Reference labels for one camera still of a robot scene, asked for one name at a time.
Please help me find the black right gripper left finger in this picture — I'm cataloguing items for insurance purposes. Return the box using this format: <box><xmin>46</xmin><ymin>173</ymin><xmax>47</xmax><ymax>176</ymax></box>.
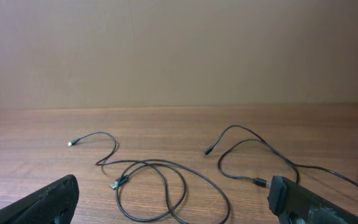
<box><xmin>0</xmin><ymin>174</ymin><xmax>80</xmax><ymax>224</ymax></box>

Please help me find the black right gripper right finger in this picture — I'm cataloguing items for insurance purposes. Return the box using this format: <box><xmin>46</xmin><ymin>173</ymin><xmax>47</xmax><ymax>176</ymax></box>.
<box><xmin>268</xmin><ymin>175</ymin><xmax>358</xmax><ymax>224</ymax></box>

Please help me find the black cable bundle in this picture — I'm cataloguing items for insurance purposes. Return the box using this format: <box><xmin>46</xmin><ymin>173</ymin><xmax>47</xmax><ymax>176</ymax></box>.
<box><xmin>67</xmin><ymin>131</ymin><xmax>231</xmax><ymax>224</ymax></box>

